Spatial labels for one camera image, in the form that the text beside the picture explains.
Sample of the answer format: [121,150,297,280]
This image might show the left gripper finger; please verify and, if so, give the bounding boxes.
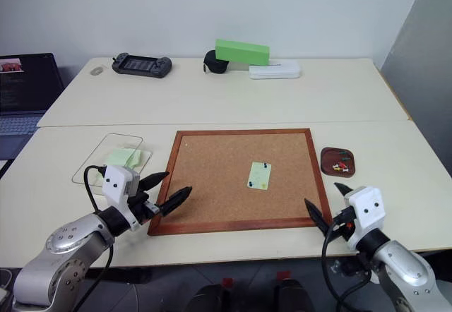
[160,186,194,217]
[138,172,170,195]

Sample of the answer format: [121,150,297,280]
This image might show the black round object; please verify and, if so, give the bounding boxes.
[203,49,231,76]

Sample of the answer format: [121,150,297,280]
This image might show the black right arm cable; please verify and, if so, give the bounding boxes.
[321,212,376,312]

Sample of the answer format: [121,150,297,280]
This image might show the white flat case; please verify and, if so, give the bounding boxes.
[248,61,302,80]

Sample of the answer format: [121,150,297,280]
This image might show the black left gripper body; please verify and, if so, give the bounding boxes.
[127,191,162,225]

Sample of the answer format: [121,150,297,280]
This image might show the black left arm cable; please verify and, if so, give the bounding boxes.
[69,164,114,312]

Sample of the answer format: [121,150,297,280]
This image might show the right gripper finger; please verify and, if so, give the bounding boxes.
[304,198,333,238]
[334,182,354,200]

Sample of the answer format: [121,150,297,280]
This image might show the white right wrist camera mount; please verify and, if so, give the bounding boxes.
[343,186,384,253]

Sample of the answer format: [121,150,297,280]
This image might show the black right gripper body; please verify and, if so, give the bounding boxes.
[331,207,355,242]

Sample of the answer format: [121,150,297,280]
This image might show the green rectangular box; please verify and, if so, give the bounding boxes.
[214,38,271,67]

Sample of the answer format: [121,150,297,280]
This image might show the dark open laptop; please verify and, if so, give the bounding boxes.
[0,52,66,162]

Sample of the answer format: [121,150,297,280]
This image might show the light green sticky notes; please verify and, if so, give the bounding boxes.
[124,149,143,169]
[105,148,134,167]

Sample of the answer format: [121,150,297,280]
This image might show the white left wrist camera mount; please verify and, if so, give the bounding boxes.
[102,164,143,232]

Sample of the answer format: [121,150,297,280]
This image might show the wood framed cork board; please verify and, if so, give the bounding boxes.
[147,128,333,236]

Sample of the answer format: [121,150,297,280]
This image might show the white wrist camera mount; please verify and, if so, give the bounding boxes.
[343,186,384,253]
[102,164,143,232]

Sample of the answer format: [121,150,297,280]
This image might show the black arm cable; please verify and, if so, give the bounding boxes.
[69,164,114,312]
[321,212,376,312]

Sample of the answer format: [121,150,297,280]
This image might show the dark rounded shape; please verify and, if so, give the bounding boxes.
[184,282,233,312]
[273,277,316,312]

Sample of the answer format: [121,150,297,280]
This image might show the clear plastic tray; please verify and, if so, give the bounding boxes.
[71,133,154,188]

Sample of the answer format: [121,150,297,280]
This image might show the light green paper note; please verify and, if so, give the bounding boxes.
[246,161,273,191]

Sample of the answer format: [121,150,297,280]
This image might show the brown tray with pushpins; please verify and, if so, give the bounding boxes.
[320,146,357,179]

